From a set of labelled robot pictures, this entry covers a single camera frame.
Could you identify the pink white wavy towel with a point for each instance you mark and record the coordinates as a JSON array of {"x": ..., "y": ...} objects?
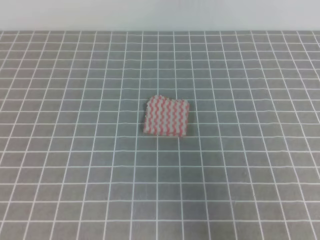
[{"x": 166, "y": 117}]

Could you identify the grey grid tablecloth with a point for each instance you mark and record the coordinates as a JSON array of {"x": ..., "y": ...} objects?
[{"x": 76, "y": 165}]

